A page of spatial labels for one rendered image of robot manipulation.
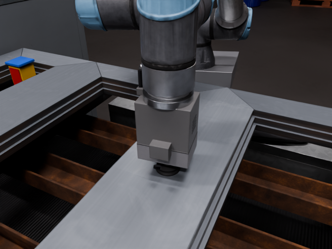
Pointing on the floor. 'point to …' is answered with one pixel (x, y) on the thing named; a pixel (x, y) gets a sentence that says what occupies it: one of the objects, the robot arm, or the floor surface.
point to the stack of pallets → (312, 3)
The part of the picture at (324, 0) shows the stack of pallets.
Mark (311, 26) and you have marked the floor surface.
